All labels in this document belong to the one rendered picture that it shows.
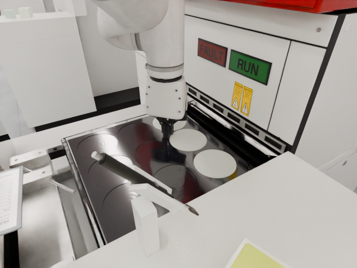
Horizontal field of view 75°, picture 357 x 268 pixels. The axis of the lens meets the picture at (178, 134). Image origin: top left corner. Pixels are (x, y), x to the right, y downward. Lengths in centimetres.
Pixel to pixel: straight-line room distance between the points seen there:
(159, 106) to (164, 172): 16
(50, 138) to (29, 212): 36
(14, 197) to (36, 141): 43
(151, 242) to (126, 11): 28
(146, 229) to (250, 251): 12
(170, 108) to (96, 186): 24
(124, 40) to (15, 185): 34
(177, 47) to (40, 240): 44
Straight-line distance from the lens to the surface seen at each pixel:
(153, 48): 51
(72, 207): 62
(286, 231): 40
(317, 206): 45
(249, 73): 56
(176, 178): 52
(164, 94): 55
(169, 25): 49
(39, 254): 50
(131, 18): 34
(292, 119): 51
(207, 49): 66
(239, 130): 61
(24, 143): 90
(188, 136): 64
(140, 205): 29
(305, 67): 48
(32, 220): 56
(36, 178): 59
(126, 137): 66
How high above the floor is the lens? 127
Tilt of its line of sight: 35 degrees down
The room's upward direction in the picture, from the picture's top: straight up
